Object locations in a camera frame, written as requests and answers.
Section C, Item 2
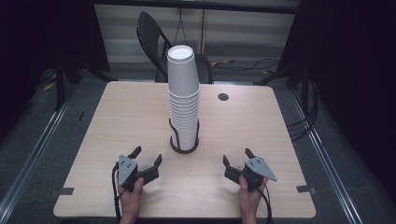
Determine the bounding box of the person's left hand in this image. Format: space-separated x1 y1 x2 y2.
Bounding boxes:
117 176 145 220

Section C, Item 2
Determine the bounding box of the metal floor rail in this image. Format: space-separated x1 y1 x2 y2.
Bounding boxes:
289 89 364 224
0 92 73 217

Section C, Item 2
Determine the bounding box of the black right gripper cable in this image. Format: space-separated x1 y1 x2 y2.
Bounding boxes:
255 179 275 224

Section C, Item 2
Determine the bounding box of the black wire cup holder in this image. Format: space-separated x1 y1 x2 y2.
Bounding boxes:
168 118 201 155

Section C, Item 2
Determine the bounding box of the black metal stand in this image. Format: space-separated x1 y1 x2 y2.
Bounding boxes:
253 63 310 89
53 57 110 112

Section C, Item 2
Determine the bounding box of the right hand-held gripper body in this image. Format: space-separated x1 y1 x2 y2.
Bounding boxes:
223 156 278 191

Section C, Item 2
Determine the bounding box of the bundle of black floor cables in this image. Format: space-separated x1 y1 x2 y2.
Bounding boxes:
286 76 320 143

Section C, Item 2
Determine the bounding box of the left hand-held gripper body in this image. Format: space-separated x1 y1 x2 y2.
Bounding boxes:
117 154 161 192

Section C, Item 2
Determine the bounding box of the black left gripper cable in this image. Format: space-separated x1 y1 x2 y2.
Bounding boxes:
111 161 123 224

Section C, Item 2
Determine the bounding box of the black folding chair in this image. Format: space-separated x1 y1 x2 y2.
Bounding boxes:
135 11 215 84

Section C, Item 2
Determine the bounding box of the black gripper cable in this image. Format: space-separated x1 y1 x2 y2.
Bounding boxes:
111 161 123 224
255 179 275 224

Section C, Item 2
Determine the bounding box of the person's right hand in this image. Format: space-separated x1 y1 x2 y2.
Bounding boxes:
238 175 269 218

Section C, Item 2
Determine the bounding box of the thin black floor cable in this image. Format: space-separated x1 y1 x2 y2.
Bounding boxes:
214 57 281 73

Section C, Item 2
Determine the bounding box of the black hanging cord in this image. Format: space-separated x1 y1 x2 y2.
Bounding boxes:
173 7 189 47

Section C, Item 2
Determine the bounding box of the stack of white cups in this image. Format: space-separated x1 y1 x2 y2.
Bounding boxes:
168 88 201 152

